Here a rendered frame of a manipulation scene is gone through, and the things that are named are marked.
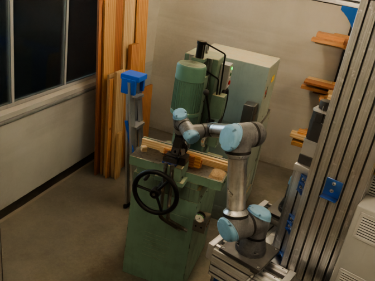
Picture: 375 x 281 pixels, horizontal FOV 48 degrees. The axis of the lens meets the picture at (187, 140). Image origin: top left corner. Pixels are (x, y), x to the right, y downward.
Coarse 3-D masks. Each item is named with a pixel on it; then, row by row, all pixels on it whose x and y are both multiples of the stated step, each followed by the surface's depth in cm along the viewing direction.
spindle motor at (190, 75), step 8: (184, 64) 242; (192, 64) 245; (200, 64) 248; (176, 72) 245; (184, 72) 240; (192, 72) 239; (200, 72) 241; (176, 80) 247; (184, 80) 242; (192, 80) 241; (200, 80) 244; (176, 88) 247; (184, 88) 244; (192, 88) 244; (200, 88) 246; (176, 96) 249; (184, 96) 245; (192, 96) 246; (200, 96) 250; (176, 104) 250; (184, 104) 248; (192, 104) 248; (192, 112) 250
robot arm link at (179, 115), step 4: (180, 108) 221; (176, 112) 219; (180, 112) 219; (184, 112) 219; (176, 116) 218; (180, 116) 218; (184, 116) 218; (176, 120) 220; (180, 120) 219; (176, 124) 220; (176, 128) 225
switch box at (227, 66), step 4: (228, 64) 270; (232, 64) 273; (220, 68) 270; (224, 68) 269; (228, 68) 268; (220, 72) 271; (224, 72) 270; (228, 72) 269; (220, 76) 272; (224, 76) 271; (228, 76) 271; (220, 80) 272; (224, 80) 272; (228, 80) 274; (224, 84) 273; (224, 88) 273
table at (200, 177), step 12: (132, 156) 262; (144, 156) 264; (156, 156) 266; (156, 168) 259; (192, 168) 258; (204, 168) 261; (156, 180) 251; (192, 180) 254; (204, 180) 251; (216, 180) 249
